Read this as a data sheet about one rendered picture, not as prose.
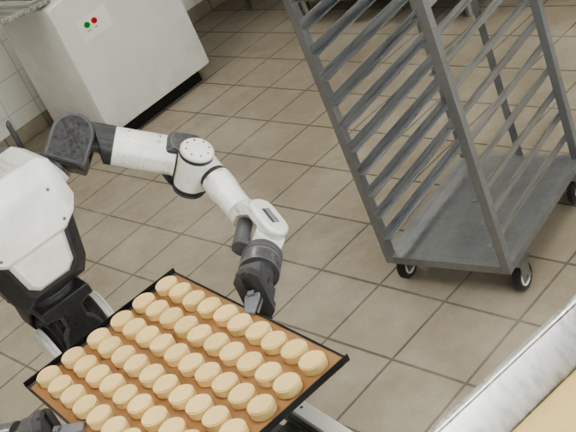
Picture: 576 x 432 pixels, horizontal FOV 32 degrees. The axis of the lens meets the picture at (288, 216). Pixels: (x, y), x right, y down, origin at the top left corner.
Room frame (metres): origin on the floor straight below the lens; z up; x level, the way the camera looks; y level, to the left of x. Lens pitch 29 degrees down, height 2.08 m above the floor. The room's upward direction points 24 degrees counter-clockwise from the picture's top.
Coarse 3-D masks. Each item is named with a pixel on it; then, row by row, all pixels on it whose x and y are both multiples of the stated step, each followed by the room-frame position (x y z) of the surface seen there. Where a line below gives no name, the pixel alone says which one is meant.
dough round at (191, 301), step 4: (192, 292) 1.78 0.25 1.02; (196, 292) 1.77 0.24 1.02; (200, 292) 1.77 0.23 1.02; (188, 296) 1.77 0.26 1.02; (192, 296) 1.77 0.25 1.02; (196, 296) 1.76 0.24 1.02; (200, 296) 1.75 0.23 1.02; (204, 296) 1.75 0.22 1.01; (184, 300) 1.76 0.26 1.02; (188, 300) 1.76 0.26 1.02; (192, 300) 1.75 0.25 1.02; (196, 300) 1.74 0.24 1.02; (200, 300) 1.74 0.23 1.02; (184, 304) 1.75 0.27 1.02; (188, 304) 1.74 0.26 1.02; (192, 304) 1.74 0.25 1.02; (196, 304) 1.74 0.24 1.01; (188, 308) 1.74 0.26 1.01; (192, 308) 1.74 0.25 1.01; (196, 308) 1.74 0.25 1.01
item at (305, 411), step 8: (296, 408) 1.45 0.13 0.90; (304, 408) 1.44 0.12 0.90; (312, 408) 1.43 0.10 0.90; (288, 416) 1.48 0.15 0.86; (296, 416) 1.45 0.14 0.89; (304, 416) 1.42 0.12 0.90; (312, 416) 1.41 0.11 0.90; (320, 416) 1.40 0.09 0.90; (328, 416) 1.39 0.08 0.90; (296, 424) 1.46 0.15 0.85; (304, 424) 1.43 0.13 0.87; (312, 424) 1.39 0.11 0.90; (320, 424) 1.38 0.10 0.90; (328, 424) 1.37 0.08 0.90; (336, 424) 1.36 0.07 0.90
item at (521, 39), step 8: (528, 32) 2.97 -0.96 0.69; (520, 40) 2.93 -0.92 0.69; (512, 48) 2.89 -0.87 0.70; (504, 56) 2.85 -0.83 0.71; (512, 56) 2.88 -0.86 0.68; (496, 64) 2.81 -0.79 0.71; (504, 64) 2.84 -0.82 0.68; (496, 72) 2.80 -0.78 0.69; (488, 80) 2.76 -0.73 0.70; (480, 88) 2.72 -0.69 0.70; (472, 96) 2.69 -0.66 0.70; (480, 96) 2.72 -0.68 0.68; (472, 104) 2.68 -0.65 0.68; (448, 128) 2.61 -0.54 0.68
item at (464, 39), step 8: (496, 0) 2.88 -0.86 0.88; (488, 8) 2.84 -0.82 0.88; (480, 16) 2.80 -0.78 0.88; (488, 16) 2.83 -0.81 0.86; (472, 24) 2.76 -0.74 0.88; (480, 24) 2.79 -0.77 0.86; (472, 32) 2.76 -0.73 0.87; (464, 40) 2.72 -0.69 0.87; (456, 48) 2.68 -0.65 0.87; (448, 56) 2.65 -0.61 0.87; (432, 72) 2.63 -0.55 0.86
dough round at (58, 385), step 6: (60, 378) 1.69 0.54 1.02; (66, 378) 1.68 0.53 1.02; (54, 384) 1.67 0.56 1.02; (60, 384) 1.67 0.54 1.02; (66, 384) 1.66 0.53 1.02; (72, 384) 1.67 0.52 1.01; (48, 390) 1.67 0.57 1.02; (54, 390) 1.65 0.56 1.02; (60, 390) 1.65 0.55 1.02; (54, 396) 1.65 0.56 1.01; (60, 396) 1.65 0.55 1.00
